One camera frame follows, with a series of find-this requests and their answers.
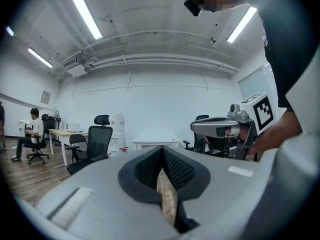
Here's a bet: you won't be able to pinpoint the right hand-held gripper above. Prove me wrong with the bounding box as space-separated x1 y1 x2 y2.
190 91 278 161

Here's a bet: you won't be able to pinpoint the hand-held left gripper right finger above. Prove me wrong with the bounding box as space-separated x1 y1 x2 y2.
162 145 273 240

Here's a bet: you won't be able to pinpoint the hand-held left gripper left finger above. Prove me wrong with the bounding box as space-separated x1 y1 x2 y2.
36 145 182 240

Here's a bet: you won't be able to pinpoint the person's right forearm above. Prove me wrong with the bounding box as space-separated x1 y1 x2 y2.
247 108 303 156

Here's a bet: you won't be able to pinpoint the person's right hand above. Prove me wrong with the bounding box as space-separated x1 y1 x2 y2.
236 123 251 147

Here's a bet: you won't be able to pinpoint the black mesh headrest office chair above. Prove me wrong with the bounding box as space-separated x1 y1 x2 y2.
66 114 114 176
182 114 213 155

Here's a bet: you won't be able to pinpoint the white table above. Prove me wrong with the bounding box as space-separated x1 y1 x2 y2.
131 136 181 152

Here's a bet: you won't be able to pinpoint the frosted glass door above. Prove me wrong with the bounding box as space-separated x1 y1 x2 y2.
237 63 280 125

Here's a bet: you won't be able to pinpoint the white water dispenser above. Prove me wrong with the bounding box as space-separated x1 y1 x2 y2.
109 131 126 157

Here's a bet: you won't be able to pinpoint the small black armchair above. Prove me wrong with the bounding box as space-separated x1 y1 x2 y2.
68 133 88 164

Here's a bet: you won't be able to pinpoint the light wooden table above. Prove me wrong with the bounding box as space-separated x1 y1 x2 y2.
48 128 90 167

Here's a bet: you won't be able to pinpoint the white box appliance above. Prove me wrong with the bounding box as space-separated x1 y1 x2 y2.
66 122 81 133

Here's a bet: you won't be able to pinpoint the wrapped water dispenser bottle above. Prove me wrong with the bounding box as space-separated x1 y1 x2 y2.
113 112 126 135

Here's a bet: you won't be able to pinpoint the white ceiling pipes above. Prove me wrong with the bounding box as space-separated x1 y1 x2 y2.
83 53 241 75

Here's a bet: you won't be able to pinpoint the black standing fan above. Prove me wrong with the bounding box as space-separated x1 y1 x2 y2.
53 109 63 147

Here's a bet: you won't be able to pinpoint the person's black clothing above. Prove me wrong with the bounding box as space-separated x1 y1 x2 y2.
244 0 320 109

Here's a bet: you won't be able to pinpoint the ceiling air conditioner unit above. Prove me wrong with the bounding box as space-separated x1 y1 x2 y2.
61 57 88 78

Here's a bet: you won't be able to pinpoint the framed wall notice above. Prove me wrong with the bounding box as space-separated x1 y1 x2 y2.
40 90 52 105

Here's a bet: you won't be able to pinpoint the black head-worn camera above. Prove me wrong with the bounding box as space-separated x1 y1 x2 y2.
183 0 203 17

